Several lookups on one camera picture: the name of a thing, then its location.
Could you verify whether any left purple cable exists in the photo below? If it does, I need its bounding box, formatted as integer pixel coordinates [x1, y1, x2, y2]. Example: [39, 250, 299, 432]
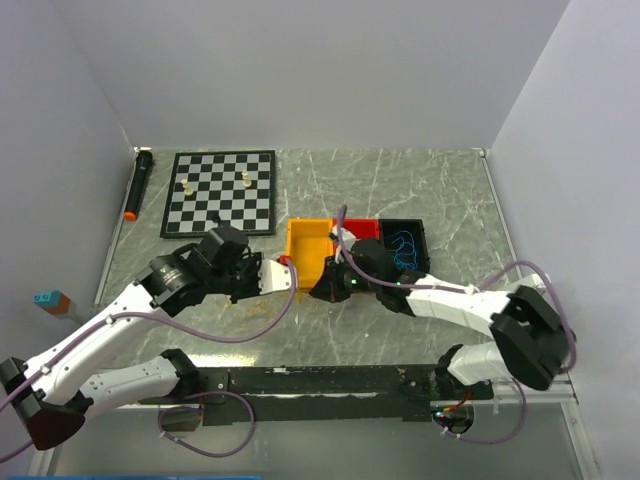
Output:
[0, 262, 299, 462]

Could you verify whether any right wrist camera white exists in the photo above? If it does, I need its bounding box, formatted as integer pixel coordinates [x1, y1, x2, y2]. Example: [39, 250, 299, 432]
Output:
[329, 225, 357, 263]

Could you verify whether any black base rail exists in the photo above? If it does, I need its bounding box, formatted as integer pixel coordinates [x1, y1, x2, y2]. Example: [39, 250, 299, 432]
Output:
[142, 364, 494, 426]

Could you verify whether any cream chess piece right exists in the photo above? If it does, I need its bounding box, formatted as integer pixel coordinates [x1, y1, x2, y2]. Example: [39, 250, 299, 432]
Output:
[241, 171, 252, 188]

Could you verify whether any black plastic bin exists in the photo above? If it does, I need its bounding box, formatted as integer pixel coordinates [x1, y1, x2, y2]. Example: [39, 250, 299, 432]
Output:
[378, 219, 430, 273]

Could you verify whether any cream chess piece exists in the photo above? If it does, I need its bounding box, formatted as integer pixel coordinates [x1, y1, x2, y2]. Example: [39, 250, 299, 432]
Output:
[181, 179, 194, 197]
[241, 171, 252, 188]

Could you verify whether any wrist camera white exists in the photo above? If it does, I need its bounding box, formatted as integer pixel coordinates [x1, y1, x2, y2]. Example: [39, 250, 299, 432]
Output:
[329, 225, 357, 263]
[258, 260, 295, 295]

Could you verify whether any yellow plastic bin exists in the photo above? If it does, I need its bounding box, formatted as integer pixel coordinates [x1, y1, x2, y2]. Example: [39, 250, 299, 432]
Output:
[285, 218, 334, 291]

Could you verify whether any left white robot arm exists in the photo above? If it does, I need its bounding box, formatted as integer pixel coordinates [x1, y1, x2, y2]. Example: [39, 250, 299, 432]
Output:
[1, 227, 263, 451]

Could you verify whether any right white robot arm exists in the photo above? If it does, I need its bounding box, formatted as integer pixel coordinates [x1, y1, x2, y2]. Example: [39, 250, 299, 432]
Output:
[310, 238, 575, 399]

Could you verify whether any cream chess piece left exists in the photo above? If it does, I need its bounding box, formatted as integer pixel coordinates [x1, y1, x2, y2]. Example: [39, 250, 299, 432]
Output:
[181, 179, 194, 197]

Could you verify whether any purple cable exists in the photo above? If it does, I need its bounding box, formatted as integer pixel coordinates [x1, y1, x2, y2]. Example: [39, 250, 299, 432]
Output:
[335, 204, 579, 445]
[0, 262, 299, 462]

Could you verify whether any black white chessboard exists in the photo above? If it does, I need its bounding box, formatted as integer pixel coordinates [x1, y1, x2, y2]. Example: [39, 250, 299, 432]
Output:
[160, 150, 276, 239]

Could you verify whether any black marker orange cap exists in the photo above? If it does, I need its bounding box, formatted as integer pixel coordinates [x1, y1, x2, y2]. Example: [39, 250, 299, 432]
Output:
[123, 150, 154, 222]

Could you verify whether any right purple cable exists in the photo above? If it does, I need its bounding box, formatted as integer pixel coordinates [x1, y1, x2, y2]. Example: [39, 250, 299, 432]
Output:
[335, 204, 579, 445]

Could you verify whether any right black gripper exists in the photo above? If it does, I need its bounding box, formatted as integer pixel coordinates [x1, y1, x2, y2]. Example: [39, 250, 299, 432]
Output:
[310, 252, 382, 303]

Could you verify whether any red plastic bin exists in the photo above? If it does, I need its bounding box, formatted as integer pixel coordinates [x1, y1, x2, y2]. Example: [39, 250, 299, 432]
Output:
[342, 218, 380, 243]

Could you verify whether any white scanner device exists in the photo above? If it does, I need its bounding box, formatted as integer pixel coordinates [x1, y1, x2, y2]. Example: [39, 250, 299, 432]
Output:
[519, 273, 547, 289]

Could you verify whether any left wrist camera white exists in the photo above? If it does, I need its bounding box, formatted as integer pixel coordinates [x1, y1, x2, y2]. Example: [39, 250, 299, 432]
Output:
[258, 260, 295, 295]

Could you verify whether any blue brown toy block stick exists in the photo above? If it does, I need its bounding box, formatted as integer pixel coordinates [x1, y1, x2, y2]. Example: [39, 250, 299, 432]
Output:
[33, 290, 88, 325]

